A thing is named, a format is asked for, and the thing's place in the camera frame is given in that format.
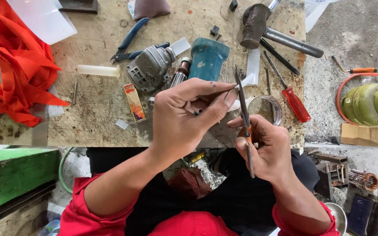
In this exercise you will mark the heap of metal parts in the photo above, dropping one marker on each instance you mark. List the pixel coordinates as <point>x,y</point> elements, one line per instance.
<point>331,170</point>

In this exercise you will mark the red shirt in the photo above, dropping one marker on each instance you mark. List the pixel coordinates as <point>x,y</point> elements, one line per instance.
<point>93,216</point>

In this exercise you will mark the orange cloth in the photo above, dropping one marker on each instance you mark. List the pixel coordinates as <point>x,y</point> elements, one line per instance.
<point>21,65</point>

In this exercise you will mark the dark metal block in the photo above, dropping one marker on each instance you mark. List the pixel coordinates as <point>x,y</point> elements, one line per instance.
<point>79,6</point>

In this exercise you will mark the copper wound stator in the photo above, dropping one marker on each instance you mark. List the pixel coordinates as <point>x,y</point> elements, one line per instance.
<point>366,180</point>

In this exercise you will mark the cardboard piece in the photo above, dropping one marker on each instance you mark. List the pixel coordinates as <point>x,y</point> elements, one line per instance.
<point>361,135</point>

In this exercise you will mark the white paper rectangle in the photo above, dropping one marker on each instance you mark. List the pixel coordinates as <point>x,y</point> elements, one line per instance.
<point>180,46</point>

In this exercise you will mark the green gas cylinder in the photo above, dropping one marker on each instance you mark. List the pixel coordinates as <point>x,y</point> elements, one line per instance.
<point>369,105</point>

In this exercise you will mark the clear tape roll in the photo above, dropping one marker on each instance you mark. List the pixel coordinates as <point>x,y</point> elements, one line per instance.
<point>277,108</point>

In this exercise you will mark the white plastic sheet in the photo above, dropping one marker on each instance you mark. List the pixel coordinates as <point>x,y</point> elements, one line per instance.
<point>44,19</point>

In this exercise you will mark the clear plastic bag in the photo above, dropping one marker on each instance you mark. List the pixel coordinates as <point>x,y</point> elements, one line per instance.
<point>315,11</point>

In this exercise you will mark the white insulation paper strip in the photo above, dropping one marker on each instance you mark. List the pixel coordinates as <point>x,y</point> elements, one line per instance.
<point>245,82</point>

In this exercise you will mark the small white paper scrap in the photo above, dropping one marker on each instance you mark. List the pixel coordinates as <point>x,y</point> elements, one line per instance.
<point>122,124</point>

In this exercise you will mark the thin black screwdriver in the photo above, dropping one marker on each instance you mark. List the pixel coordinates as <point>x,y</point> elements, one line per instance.
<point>279,56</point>

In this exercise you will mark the long white paper strip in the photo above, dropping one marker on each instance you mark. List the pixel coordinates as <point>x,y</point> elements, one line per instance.
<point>254,65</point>

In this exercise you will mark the reddish copper winding bundle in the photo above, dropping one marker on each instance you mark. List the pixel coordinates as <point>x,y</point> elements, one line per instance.
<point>189,183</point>

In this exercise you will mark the motor armature rotor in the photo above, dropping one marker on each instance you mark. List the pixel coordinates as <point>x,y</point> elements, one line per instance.
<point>180,73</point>

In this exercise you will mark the person's right hand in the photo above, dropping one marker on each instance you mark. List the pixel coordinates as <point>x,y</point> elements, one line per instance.
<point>271,150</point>

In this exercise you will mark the long steel nail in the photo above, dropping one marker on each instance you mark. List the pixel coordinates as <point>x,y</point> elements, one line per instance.
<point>75,93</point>

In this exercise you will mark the grey metal plate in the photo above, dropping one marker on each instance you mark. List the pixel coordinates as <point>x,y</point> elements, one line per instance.
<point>40,131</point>

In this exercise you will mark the brass gas torch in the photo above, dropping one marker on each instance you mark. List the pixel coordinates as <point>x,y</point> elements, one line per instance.
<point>361,70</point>

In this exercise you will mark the metal bowl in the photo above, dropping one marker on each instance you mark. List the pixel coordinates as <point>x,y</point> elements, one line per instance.
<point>338,216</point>

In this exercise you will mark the dark blue boxes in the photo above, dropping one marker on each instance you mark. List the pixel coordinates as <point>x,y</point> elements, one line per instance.
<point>371,214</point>

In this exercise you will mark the green wooden bench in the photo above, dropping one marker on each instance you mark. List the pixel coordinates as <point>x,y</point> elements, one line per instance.
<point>15,177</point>

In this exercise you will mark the teal grinder housing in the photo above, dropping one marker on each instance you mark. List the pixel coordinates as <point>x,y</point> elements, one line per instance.
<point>207,59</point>

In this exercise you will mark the black trousers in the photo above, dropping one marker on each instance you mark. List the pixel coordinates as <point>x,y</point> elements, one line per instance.
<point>235,200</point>

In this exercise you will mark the black scissors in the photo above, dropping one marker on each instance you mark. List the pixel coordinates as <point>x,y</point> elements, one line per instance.
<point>243,108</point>

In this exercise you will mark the plastic bottle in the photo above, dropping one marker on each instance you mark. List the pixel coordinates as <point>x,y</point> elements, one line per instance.
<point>49,227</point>

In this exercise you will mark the rusty steel hammer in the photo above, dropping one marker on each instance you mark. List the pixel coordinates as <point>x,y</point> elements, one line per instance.
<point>258,26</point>

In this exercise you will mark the small black plastic part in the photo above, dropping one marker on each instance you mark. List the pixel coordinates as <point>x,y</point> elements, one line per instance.
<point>233,5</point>
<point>214,31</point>

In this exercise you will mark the brown cloth pouch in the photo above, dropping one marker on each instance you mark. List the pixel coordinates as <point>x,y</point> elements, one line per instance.
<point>151,8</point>

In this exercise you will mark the person's left hand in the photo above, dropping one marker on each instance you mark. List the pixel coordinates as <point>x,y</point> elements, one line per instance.
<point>176,124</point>

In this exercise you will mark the small printed cardboard box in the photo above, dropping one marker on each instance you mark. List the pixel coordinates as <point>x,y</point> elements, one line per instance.
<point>135,103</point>

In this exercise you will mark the grey grinder gear head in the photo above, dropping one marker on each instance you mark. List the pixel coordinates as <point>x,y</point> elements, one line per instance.
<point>149,67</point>

